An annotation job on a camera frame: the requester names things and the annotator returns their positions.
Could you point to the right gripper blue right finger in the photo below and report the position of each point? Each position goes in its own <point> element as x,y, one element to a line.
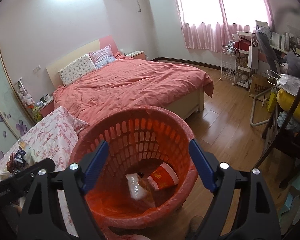
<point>256,215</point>

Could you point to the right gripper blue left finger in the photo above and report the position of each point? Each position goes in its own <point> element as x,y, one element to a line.
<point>42,217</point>

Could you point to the red white paper cup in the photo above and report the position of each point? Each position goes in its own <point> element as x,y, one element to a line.
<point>163,177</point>

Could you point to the clear plastic wrapper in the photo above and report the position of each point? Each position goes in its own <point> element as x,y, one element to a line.
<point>132,181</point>

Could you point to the red plaid scrunchie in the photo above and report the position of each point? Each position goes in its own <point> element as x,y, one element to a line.
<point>11,164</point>

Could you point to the dark blue snack wrapper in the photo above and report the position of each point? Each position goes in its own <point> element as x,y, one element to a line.
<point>19,159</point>

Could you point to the green grey cloth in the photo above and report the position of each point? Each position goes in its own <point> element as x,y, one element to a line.
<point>31,157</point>

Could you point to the white crumpled tissue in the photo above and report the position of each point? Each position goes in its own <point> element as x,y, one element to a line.
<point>4,173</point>

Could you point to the brown shoe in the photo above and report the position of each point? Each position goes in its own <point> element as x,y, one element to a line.
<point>193,227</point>

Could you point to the floral pink white tablecloth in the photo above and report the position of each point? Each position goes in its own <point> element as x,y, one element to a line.
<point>53,137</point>

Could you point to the wardrobe with flower doors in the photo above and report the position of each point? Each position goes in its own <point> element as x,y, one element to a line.
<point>14,121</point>

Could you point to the left pink nightstand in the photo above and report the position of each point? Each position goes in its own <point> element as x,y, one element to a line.
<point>47,107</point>

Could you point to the pink nightstand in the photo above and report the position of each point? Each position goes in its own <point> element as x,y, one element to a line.
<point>137,55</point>
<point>47,107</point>

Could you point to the dark wooden chair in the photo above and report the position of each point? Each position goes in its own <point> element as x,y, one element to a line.
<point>282,131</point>

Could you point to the hanging plush toy organizer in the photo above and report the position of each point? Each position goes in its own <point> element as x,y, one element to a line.
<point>27,101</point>

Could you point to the red plastic laundry basket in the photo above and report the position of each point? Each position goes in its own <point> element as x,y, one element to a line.
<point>140,140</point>

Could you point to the beige pink headboard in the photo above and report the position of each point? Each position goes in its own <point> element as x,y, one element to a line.
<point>54,68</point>

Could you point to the brown paper shopping bag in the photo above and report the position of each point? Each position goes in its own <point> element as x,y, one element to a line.
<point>258,84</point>

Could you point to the floral white pillow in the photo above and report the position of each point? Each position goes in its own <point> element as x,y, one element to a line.
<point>76,70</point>

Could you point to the grey plush toy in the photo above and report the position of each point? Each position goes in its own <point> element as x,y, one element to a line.
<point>290,65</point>

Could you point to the bed with coral duvet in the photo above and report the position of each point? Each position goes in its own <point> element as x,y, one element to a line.
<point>129,82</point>

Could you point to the striped pink pillow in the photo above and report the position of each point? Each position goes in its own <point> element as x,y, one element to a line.
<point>102,57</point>

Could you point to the white shelf cart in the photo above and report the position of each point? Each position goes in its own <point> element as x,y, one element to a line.
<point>246,42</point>

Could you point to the grey office chair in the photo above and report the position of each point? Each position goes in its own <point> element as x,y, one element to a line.
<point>271,56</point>

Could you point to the right pink nightstand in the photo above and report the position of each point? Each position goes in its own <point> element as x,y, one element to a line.
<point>137,55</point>

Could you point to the pink window curtain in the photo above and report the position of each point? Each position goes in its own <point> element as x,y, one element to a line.
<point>210,24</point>

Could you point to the white wall socket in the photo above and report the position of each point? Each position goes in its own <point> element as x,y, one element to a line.
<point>38,68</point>

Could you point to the white wire trolley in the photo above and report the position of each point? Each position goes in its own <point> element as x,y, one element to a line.
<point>229,63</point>

